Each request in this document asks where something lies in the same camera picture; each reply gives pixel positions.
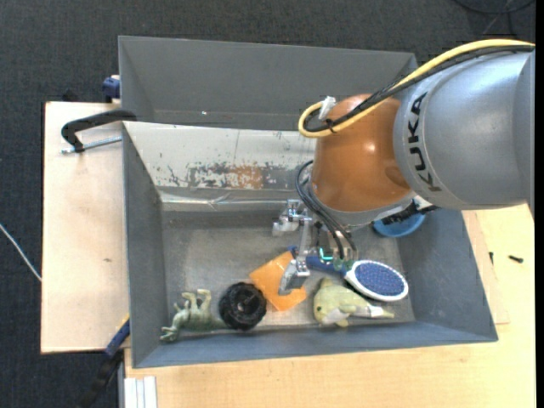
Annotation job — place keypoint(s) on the green plush dolphin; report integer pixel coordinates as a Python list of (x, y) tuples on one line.
[(336, 304)]

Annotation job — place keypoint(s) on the small black screw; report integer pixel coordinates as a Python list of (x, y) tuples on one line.
[(516, 258)]

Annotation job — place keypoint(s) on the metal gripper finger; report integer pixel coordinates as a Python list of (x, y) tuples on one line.
[(295, 278), (292, 215)]

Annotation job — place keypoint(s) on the black toy wheel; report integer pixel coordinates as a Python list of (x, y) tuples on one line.
[(242, 306)]

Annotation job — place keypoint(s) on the grey metal bin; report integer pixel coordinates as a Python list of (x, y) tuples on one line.
[(204, 245)]

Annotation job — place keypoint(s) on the green toy dinosaur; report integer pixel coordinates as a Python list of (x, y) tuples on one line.
[(193, 317)]

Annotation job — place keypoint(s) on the pale wood board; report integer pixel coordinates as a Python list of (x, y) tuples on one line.
[(83, 236)]

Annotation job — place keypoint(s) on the blue and white brush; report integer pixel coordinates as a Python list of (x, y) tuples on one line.
[(378, 281)]

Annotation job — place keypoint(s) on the blue round bowl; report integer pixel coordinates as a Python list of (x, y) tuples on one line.
[(397, 229)]

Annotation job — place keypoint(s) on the orange flat sponge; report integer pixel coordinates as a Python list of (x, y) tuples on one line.
[(268, 276)]

